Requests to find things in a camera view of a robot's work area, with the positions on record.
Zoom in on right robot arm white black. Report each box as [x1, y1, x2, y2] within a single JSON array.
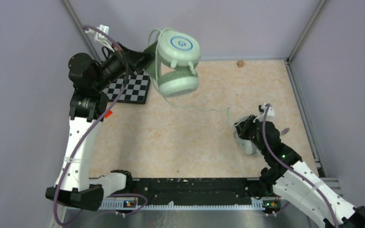
[[234, 115, 365, 228]]

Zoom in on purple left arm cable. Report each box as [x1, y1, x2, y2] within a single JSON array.
[[52, 25, 148, 227]]

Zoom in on mint green cable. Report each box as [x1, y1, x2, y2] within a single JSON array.
[[162, 94, 233, 126]]

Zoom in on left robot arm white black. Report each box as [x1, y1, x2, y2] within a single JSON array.
[[45, 44, 155, 211]]

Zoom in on small wooden cube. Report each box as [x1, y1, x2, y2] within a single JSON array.
[[237, 60, 244, 67]]

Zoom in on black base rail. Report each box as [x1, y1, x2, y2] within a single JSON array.
[[125, 178, 284, 209]]

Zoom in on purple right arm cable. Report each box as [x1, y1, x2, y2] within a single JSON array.
[[262, 104, 341, 228]]

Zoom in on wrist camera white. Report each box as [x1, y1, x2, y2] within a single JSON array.
[[256, 103, 275, 122], [94, 24, 109, 42]]

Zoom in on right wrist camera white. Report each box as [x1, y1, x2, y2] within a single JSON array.
[[256, 103, 275, 122]]

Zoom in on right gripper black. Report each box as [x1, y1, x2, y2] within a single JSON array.
[[235, 114, 268, 155]]

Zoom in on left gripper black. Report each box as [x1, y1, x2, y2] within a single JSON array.
[[93, 41, 156, 91]]

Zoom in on white gaming headphones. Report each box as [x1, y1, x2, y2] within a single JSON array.
[[233, 115, 259, 155]]

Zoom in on small red block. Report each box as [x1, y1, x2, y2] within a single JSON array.
[[104, 110, 113, 118]]

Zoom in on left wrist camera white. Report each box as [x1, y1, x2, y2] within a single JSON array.
[[94, 24, 109, 42]]

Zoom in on mint green headphones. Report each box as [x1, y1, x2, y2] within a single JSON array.
[[146, 28, 202, 98]]

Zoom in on black white checkerboard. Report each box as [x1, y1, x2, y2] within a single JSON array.
[[103, 71, 151, 105]]

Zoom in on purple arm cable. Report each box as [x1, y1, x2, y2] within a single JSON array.
[[262, 104, 341, 228], [52, 25, 148, 227]]

